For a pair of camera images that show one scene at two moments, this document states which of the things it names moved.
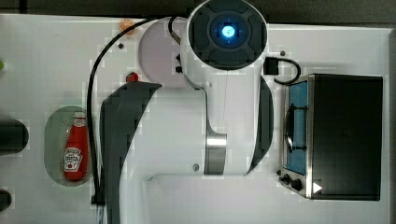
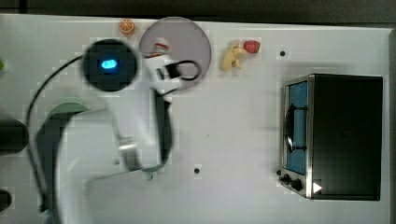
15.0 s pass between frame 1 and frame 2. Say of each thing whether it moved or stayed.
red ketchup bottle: moved
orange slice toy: stayed
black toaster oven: stayed
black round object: stayed
